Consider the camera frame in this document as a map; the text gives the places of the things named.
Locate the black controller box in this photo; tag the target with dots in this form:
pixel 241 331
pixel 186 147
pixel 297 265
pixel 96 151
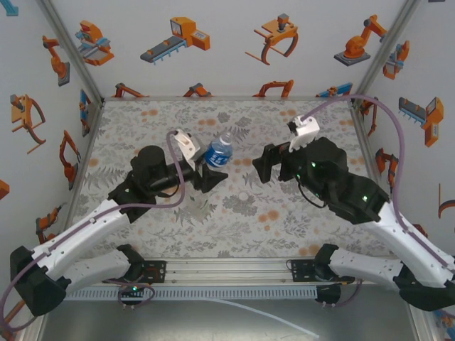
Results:
pixel 328 294
pixel 133 292

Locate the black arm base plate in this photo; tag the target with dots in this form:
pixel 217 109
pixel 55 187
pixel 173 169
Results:
pixel 302 271
pixel 158 273

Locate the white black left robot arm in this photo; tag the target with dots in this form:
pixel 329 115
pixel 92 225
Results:
pixel 89 227

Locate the thin white tube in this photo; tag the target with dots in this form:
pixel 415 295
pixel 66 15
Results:
pixel 263 314

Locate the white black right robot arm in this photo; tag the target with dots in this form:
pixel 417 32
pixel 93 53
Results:
pixel 398 234

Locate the floral patterned table mat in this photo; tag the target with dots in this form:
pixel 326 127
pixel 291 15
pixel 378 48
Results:
pixel 227 227

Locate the aluminium side rail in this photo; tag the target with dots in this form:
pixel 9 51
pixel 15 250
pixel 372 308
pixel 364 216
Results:
pixel 362 142
pixel 89 149

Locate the aluminium frame post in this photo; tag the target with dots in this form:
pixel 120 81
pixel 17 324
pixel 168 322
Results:
pixel 71 49
pixel 385 53

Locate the blue label water bottle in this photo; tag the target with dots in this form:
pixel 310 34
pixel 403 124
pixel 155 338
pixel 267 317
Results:
pixel 217 154

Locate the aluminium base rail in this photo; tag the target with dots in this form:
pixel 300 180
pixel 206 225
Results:
pixel 227 271

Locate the grey metal base sheet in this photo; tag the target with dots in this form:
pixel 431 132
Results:
pixel 177 323

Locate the aluminium cross rail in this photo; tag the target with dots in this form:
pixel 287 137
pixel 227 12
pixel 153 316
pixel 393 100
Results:
pixel 227 98

